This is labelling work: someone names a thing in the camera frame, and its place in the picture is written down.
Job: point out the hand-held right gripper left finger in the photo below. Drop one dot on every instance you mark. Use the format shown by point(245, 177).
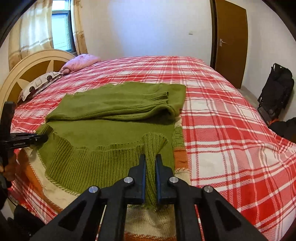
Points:
point(143, 178)

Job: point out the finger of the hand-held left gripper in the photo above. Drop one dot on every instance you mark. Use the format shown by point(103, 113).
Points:
point(30, 141)

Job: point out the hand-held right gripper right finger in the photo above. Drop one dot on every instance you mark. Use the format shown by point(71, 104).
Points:
point(158, 178)

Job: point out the green knit sweater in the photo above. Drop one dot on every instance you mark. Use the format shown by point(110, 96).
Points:
point(104, 139)

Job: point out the person's left hand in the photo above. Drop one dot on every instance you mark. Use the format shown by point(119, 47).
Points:
point(10, 171)

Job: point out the cream and brown headboard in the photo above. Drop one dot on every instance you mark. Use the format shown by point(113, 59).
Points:
point(13, 78)

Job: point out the orange cream striped knit cloth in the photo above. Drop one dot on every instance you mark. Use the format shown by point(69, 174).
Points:
point(148, 222)

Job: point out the brown patterned white pillow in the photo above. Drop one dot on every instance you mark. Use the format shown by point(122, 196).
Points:
point(39, 84)

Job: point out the beige floral curtain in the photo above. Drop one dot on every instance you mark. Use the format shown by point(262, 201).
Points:
point(32, 30)
point(79, 30)

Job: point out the pink pillow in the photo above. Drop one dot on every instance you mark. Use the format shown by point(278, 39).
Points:
point(81, 61)

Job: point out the bed with red plaid sheet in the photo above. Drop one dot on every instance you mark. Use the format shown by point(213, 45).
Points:
point(231, 115)

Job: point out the window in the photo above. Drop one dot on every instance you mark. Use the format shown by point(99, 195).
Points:
point(60, 30)

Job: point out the black bag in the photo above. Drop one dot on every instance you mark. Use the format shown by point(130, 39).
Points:
point(286, 129)

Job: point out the black backpack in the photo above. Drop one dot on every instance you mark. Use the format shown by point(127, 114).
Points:
point(275, 92)

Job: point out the brown wooden door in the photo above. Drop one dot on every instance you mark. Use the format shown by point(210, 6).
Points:
point(231, 46)

